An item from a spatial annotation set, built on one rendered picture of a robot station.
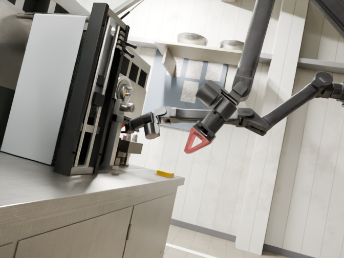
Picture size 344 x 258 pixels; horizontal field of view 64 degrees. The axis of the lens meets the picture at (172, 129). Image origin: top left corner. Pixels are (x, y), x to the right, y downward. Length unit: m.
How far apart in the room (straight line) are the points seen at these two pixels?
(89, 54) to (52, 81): 0.22
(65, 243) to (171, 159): 3.21
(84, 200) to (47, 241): 0.11
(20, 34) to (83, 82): 0.49
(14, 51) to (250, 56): 0.91
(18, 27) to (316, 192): 3.57
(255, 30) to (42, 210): 0.74
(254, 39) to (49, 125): 0.73
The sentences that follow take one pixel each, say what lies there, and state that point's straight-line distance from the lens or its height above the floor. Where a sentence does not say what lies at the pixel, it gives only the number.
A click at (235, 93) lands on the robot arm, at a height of 1.24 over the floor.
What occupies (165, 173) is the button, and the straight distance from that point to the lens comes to 1.32.
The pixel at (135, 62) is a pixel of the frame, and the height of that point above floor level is 1.59.
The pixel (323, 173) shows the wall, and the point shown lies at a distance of 3.97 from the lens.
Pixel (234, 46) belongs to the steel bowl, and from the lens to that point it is 3.42.
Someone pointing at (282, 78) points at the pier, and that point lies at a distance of 3.75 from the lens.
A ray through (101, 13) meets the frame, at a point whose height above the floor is 1.40.
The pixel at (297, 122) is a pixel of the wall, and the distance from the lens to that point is 3.92.
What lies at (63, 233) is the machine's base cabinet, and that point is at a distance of 0.73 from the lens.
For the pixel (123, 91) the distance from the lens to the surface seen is 1.27.
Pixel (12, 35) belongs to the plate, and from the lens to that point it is 1.29.
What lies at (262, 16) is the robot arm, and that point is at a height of 1.49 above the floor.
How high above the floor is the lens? 1.05
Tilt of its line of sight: 3 degrees up
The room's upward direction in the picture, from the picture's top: 12 degrees clockwise
